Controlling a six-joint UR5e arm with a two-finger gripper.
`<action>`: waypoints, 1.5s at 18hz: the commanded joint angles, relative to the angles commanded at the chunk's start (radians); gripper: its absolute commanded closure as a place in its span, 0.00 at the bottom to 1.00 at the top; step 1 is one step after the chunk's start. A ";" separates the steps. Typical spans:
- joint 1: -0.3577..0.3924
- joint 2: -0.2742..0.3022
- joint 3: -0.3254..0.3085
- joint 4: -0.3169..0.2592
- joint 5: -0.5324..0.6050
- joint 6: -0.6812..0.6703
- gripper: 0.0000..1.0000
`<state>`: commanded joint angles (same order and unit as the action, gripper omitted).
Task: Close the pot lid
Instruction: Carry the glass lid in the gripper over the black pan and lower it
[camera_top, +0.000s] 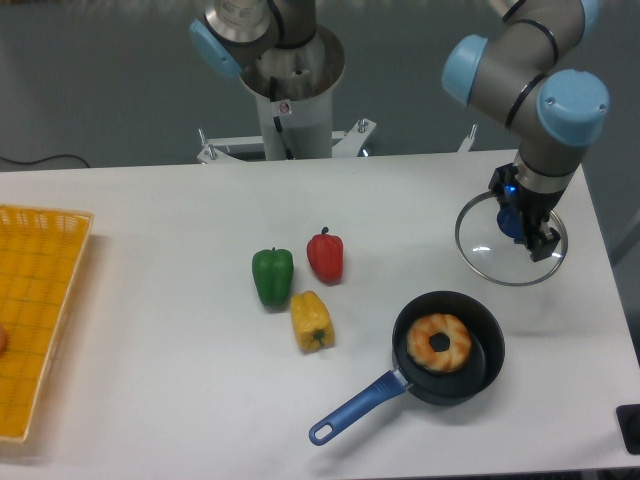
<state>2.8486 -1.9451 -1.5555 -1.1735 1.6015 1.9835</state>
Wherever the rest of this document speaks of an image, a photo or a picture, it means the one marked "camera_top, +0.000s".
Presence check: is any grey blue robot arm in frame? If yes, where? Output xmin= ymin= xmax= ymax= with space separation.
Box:
xmin=189 ymin=1 xmax=609 ymax=262

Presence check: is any black pot blue handle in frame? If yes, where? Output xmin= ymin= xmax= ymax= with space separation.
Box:
xmin=309 ymin=291 xmax=505 ymax=446

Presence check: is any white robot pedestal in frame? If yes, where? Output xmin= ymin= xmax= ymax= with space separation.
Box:
xmin=196 ymin=24 xmax=479 ymax=165

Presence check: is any glazed ring bread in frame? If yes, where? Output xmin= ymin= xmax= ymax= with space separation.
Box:
xmin=406 ymin=313 xmax=472 ymax=374

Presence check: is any green bell pepper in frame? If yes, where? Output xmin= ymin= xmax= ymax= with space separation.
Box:
xmin=251 ymin=248 xmax=294 ymax=307

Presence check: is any yellow bell pepper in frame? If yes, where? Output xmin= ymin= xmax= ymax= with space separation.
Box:
xmin=290 ymin=291 xmax=335 ymax=353

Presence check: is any black cable on floor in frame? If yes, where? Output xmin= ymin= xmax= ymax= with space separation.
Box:
xmin=0 ymin=153 xmax=91 ymax=168

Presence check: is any red bell pepper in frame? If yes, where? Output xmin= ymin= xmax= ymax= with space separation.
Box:
xmin=306 ymin=227 xmax=344 ymax=284

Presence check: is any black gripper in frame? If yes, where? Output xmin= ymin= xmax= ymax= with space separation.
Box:
xmin=488 ymin=164 xmax=562 ymax=262

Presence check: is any black device at table edge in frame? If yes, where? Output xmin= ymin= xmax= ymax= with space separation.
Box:
xmin=616 ymin=404 xmax=640 ymax=455

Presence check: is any yellow woven basket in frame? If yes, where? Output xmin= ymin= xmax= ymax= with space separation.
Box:
xmin=1 ymin=204 xmax=94 ymax=443

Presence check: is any black cable on pedestal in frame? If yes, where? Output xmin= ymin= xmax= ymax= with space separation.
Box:
xmin=268 ymin=75 xmax=294 ymax=160

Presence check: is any glass pot lid blue knob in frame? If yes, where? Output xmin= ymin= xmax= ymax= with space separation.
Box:
xmin=455 ymin=192 xmax=568 ymax=287

